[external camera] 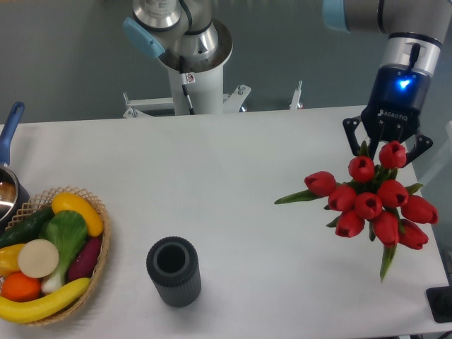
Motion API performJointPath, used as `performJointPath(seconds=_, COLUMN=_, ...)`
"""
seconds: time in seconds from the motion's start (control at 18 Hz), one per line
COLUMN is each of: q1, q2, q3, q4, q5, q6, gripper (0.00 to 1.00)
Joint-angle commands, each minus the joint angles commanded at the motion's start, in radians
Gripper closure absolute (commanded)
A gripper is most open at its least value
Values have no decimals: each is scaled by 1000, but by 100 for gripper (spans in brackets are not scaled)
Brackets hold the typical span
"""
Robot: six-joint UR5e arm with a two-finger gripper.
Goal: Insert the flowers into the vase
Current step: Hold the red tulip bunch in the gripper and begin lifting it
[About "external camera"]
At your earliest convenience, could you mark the yellow banana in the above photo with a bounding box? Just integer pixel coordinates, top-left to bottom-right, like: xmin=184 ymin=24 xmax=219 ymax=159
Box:
xmin=1 ymin=278 xmax=90 ymax=324

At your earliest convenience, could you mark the green bok choy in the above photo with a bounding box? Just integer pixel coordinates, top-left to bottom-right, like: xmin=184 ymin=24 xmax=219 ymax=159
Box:
xmin=39 ymin=210 xmax=88 ymax=295

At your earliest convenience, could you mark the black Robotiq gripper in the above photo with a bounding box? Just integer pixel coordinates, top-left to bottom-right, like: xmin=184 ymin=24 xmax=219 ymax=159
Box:
xmin=343 ymin=67 xmax=433 ymax=166

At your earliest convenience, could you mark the woven wicker basket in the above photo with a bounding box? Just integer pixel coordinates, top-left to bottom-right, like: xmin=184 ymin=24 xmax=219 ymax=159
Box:
xmin=1 ymin=186 xmax=111 ymax=326

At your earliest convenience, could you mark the yellow bell pepper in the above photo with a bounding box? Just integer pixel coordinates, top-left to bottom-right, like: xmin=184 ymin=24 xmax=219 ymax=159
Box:
xmin=0 ymin=244 xmax=25 ymax=278

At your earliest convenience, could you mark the blue handled saucepan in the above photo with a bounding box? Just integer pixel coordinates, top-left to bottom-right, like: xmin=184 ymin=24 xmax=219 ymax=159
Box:
xmin=1 ymin=102 xmax=29 ymax=234

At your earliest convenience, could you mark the green cucumber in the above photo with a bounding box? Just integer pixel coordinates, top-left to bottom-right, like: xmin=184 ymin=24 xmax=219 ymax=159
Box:
xmin=1 ymin=206 xmax=54 ymax=248

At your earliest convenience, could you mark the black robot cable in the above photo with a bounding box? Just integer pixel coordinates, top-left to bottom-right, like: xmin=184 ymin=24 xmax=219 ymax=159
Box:
xmin=178 ymin=55 xmax=196 ymax=116

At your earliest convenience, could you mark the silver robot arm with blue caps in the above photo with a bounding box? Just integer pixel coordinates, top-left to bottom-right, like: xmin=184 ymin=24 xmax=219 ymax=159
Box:
xmin=122 ymin=1 xmax=451 ymax=162

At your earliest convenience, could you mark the purple sweet potato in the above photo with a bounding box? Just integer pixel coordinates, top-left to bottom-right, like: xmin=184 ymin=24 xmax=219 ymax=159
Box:
xmin=66 ymin=237 xmax=102 ymax=282

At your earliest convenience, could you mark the black device at table edge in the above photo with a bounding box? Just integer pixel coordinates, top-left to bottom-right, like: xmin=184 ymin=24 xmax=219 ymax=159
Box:
xmin=426 ymin=286 xmax=451 ymax=323

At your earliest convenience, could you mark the dark grey ribbed vase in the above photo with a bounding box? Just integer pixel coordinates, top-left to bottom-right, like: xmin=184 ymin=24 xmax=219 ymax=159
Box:
xmin=146 ymin=236 xmax=202 ymax=308

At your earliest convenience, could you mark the orange fruit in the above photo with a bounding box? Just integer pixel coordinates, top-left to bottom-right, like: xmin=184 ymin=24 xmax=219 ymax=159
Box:
xmin=1 ymin=272 xmax=41 ymax=302

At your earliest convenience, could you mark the red tulip bouquet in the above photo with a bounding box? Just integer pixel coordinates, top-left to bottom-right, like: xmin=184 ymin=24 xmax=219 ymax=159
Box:
xmin=275 ymin=141 xmax=439 ymax=279

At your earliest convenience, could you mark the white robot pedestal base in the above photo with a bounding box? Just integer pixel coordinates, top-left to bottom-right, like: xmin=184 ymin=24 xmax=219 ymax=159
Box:
xmin=121 ymin=63 xmax=304 ymax=119

